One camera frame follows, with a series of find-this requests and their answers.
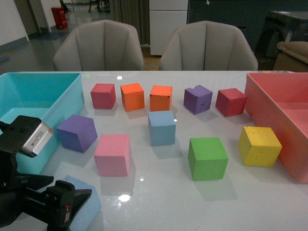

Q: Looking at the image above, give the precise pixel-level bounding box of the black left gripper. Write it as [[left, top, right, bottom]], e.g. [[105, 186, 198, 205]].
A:
[[0, 152, 92, 231]]

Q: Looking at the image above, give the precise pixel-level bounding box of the light blue foam cube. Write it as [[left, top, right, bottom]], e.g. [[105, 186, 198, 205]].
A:
[[63, 176, 102, 231], [148, 111, 176, 146]]

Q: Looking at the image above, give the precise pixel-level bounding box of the purple foam cube front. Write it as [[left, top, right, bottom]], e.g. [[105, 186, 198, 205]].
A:
[[56, 115, 98, 153]]

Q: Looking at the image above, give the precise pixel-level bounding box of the pink foam cube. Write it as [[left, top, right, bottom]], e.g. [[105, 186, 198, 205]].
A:
[[94, 134, 131, 177]]

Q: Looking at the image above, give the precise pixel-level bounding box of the turquoise plastic bin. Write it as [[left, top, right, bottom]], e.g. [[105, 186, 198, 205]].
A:
[[0, 72, 85, 174]]

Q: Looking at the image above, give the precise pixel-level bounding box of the crimson foam cube left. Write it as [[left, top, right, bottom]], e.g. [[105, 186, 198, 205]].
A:
[[90, 83, 116, 109]]

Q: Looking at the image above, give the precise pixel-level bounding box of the crimson foam cube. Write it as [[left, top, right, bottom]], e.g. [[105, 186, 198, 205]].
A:
[[215, 88, 247, 117], [90, 83, 116, 109]]

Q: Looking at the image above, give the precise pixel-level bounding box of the orange foam cube left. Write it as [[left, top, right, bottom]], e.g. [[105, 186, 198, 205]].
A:
[[120, 83, 145, 112]]

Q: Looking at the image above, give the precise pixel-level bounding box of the orange foam cube chipped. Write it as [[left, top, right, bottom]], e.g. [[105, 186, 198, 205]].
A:
[[150, 85, 173, 112]]

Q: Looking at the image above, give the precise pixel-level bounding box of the left beige armchair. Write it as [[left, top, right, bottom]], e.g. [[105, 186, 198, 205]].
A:
[[53, 20, 144, 71]]

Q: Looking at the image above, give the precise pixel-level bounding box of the beige armchair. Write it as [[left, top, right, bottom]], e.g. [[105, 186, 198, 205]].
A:
[[159, 21, 258, 71], [53, 20, 144, 71]]

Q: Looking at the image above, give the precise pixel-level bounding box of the green foam cube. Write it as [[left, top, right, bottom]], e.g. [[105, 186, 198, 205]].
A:
[[188, 137, 229, 181]]

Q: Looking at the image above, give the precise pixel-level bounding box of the purple foam cube notched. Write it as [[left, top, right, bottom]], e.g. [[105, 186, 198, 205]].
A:
[[183, 85, 213, 115]]

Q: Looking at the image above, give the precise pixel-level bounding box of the red bin on floor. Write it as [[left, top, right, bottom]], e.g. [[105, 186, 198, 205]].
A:
[[51, 7, 68, 29]]

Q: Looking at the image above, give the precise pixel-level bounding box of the dark grey curtain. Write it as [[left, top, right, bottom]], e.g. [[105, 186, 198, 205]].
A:
[[109, 0, 150, 45]]

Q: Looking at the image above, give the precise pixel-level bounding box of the crimson foam cube right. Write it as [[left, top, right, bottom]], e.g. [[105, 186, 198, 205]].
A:
[[215, 88, 247, 117]]

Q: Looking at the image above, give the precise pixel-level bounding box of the white drawer cabinet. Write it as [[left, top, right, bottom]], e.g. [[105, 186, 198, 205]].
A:
[[149, 0, 189, 56]]

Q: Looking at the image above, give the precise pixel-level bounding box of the yellow foam cube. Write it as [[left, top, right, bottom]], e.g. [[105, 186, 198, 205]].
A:
[[238, 126, 282, 167]]

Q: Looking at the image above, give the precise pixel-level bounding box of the right beige armchair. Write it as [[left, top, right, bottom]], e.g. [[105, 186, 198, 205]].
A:
[[159, 21, 258, 71]]

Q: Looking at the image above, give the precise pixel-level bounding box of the pink plastic bin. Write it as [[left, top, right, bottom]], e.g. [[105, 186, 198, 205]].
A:
[[244, 72, 308, 183]]

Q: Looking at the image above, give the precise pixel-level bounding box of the black appliance at right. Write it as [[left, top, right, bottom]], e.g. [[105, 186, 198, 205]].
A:
[[255, 11, 308, 58]]

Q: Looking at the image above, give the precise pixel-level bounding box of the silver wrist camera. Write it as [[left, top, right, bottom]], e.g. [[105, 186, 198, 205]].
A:
[[0, 115, 54, 158]]

